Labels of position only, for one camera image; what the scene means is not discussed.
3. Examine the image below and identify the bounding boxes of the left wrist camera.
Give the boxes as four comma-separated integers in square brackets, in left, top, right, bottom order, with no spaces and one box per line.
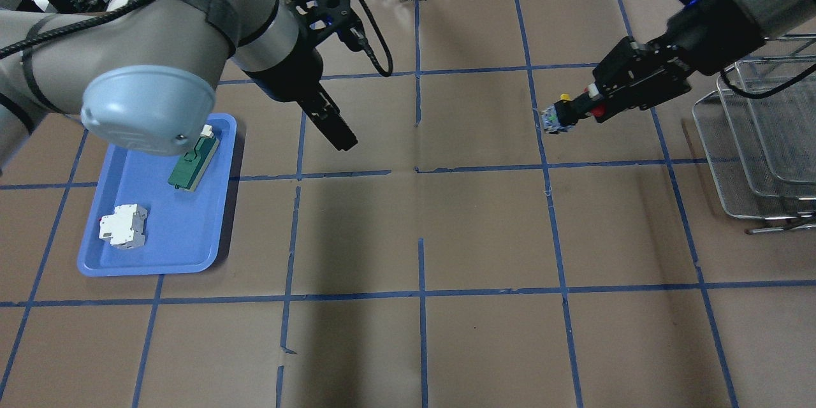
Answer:
[282,0,368,52]

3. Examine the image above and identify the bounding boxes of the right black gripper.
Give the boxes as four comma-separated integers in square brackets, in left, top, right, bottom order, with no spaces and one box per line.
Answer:
[567,37,694,124]

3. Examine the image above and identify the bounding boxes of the green terminal block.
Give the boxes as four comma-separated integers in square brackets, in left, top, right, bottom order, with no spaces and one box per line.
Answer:
[167,124,221,193]

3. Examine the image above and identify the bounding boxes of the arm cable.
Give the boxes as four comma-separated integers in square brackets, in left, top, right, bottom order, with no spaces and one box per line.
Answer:
[720,57,816,100]
[0,0,393,78]

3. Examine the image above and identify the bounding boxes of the middle wire mesh tray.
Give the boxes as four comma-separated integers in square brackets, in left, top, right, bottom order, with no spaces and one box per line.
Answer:
[717,62,815,201]

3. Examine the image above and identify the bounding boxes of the blue plastic tray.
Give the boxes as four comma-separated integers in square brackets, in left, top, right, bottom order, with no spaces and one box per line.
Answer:
[76,113,237,277]

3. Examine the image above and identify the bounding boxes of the bottom wire mesh tray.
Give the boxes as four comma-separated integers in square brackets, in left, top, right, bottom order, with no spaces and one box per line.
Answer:
[692,91,814,235]

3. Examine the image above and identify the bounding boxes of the red emergency push button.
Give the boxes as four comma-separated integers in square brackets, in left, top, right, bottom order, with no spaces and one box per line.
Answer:
[540,94,574,135]

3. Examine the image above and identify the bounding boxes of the white circuit breaker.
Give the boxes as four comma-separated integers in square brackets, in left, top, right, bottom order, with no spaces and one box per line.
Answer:
[98,203,149,249]

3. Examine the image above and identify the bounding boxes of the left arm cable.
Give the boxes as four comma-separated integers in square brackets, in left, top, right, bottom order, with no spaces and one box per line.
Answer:
[0,0,393,78]

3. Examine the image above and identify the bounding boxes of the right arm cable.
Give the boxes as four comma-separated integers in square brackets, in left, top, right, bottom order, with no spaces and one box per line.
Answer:
[720,57,816,100]

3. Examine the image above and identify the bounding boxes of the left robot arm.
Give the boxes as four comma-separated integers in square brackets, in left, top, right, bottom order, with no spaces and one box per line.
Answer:
[1,0,363,169]

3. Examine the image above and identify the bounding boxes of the wire mesh tray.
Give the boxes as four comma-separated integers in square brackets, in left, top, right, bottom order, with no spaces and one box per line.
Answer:
[717,62,815,201]
[735,33,814,187]
[692,91,814,235]

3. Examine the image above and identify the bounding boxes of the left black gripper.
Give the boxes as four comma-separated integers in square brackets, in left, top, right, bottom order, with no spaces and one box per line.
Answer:
[245,45,358,150]

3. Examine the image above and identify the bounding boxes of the top wire mesh tray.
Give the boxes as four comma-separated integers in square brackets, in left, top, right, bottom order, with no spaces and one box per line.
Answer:
[735,33,814,187]

